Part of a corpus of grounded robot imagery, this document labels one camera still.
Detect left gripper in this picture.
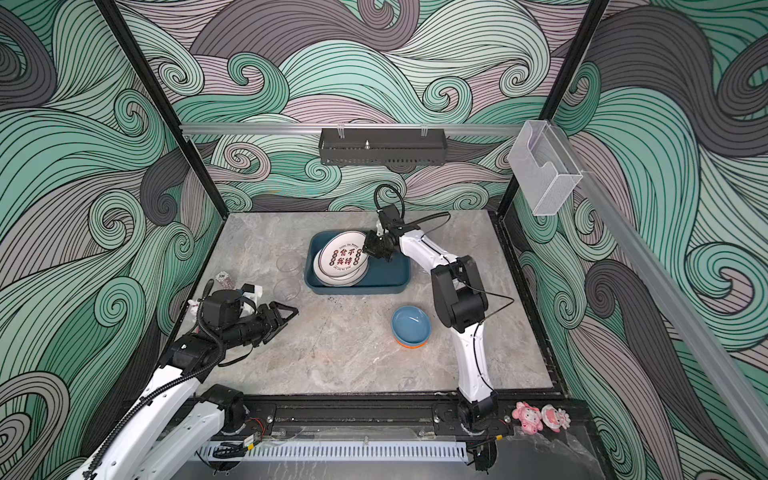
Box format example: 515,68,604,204
223,300,298,351

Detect clear cup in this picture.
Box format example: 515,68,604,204
276,250,305,275
273,278,302,303

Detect enjoy the moment plate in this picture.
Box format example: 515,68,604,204
316,231,368,280

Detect blue bowl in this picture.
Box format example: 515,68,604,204
391,306,432,342

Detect white plate cloud emblem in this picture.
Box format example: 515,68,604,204
312,253,369,287

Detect orange bowl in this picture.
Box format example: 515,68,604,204
395,337,428,349

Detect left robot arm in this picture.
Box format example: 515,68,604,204
71,290,299,479

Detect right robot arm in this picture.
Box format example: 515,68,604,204
364,220,497,430

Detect teal plastic bin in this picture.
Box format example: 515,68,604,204
303,230,411,295

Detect pink checkered small cup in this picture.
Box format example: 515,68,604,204
215,271,235,290

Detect pink white plush toy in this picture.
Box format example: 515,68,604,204
541,404,571,433

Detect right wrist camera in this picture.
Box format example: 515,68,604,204
377,204,406,235

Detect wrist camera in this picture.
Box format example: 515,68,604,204
198,280,263,330
377,204,406,235

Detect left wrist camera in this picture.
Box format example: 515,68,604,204
198,280,263,330

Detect black wall shelf tray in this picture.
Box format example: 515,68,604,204
318,127,448,167

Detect aluminium rail back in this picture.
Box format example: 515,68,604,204
180,122,522,137

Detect aluminium rail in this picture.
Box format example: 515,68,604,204
180,122,522,137
546,122,767,460

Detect black frame post right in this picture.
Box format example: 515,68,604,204
497,1,609,218

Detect black frame post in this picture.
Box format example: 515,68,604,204
94,0,229,220
497,1,609,218

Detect clear acrylic wall holder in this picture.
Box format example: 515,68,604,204
507,120,583,217

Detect white slotted cable duct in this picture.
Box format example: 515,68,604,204
231,440,469,463

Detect aluminium rail right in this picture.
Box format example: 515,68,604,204
546,122,767,460

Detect black frame post left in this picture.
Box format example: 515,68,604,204
94,0,229,220

